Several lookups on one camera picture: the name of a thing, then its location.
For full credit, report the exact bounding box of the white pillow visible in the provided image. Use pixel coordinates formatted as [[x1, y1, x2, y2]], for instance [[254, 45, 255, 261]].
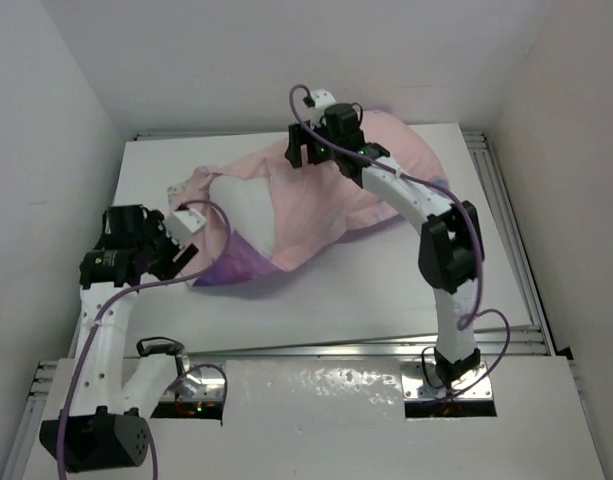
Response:
[[209, 175, 275, 258]]

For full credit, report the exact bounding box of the white front cover board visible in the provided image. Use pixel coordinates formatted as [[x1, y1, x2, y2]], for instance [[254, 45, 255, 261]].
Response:
[[23, 355, 607, 480]]

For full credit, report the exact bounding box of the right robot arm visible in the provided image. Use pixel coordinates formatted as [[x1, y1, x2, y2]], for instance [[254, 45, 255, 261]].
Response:
[[285, 94, 484, 387]]

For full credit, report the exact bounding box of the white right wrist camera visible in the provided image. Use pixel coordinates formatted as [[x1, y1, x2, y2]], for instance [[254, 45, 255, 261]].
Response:
[[303, 89, 337, 128]]

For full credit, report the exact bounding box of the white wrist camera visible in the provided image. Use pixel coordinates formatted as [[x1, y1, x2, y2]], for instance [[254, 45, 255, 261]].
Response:
[[163, 208, 206, 245], [303, 89, 337, 128]]

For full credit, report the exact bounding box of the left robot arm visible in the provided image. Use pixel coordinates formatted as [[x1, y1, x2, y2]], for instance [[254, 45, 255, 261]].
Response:
[[39, 205, 206, 479]]

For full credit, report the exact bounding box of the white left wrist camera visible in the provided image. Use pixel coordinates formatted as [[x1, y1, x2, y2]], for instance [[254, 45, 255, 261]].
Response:
[[163, 208, 206, 245]]

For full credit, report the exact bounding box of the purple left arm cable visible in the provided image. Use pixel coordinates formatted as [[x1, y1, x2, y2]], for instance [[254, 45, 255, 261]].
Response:
[[55, 199, 232, 480]]

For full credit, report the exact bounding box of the pink purple pillowcase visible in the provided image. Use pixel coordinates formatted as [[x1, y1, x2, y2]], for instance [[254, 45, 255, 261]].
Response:
[[165, 108, 452, 288]]

